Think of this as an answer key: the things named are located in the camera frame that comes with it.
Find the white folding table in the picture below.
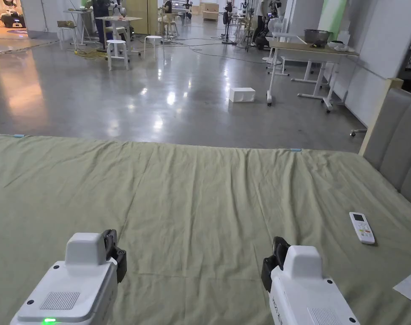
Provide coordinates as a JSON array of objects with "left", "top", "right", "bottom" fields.
[{"left": 63, "top": 8, "right": 95, "bottom": 46}]

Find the bed with pale green sheet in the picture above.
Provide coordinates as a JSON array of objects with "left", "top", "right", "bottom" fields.
[{"left": 0, "top": 133, "right": 411, "bottom": 325}]

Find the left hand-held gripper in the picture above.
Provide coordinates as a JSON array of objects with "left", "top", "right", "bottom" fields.
[{"left": 10, "top": 229, "right": 128, "bottom": 325}]

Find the white round stool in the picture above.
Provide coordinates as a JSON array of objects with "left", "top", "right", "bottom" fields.
[
  {"left": 143, "top": 35, "right": 166, "bottom": 62},
  {"left": 57, "top": 25, "right": 79, "bottom": 52},
  {"left": 105, "top": 39, "right": 130, "bottom": 72}
]

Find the white box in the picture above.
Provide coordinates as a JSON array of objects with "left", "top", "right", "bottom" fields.
[{"left": 229, "top": 87, "right": 257, "bottom": 104}]

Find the grey padded headboard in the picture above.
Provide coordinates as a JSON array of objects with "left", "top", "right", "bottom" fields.
[{"left": 359, "top": 78, "right": 411, "bottom": 204}]

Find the white remote control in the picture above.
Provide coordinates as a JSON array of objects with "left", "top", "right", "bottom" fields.
[{"left": 349, "top": 212, "right": 376, "bottom": 245}]

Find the wooden crate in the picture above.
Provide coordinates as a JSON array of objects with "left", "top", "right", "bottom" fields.
[{"left": 202, "top": 3, "right": 220, "bottom": 22}]

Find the white and black robot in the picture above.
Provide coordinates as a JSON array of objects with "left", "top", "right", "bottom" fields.
[{"left": 0, "top": 0, "right": 27, "bottom": 28}]

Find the wooden cabinet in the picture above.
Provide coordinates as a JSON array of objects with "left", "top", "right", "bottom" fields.
[{"left": 126, "top": 0, "right": 159, "bottom": 36}]

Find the white standing fan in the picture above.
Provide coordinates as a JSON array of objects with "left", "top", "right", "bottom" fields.
[{"left": 261, "top": 17, "right": 288, "bottom": 63}]

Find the white-legged wooden table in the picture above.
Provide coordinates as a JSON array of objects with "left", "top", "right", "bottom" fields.
[{"left": 266, "top": 28, "right": 361, "bottom": 113}]

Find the black standing fan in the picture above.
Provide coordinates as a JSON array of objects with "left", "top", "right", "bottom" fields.
[{"left": 221, "top": 9, "right": 236, "bottom": 45}]

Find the small wooden-top table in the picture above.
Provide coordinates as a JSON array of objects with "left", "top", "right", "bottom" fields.
[{"left": 95, "top": 15, "right": 144, "bottom": 57}]

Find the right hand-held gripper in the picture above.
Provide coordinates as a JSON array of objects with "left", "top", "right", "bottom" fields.
[{"left": 261, "top": 236, "right": 360, "bottom": 325}]

